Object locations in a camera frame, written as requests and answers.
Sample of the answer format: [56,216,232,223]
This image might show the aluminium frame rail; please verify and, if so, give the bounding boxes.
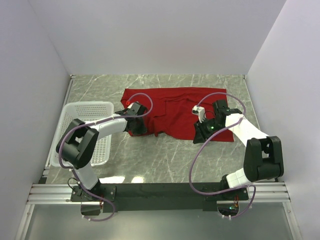
[14,154,301,240]

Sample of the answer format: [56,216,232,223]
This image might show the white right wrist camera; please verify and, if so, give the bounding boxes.
[191,105,206,123]

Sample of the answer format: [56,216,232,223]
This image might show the white plastic basket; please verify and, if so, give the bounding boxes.
[49,101,114,167]

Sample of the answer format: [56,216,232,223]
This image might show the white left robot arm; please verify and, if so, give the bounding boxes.
[55,101,153,201]

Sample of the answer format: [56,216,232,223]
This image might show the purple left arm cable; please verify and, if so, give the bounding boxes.
[57,92,154,222]

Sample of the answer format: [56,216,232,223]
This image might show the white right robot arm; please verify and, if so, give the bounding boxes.
[191,100,284,200]

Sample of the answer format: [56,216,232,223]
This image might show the red t shirt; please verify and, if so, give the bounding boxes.
[120,87,227,141]

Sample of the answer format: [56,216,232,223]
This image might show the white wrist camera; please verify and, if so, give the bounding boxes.
[191,105,206,123]
[126,100,140,113]

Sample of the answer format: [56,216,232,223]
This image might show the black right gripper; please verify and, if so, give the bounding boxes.
[193,117,225,144]

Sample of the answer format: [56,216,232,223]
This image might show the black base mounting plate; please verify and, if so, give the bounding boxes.
[96,182,226,213]

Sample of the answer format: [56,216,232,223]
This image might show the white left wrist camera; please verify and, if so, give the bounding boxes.
[126,100,140,113]

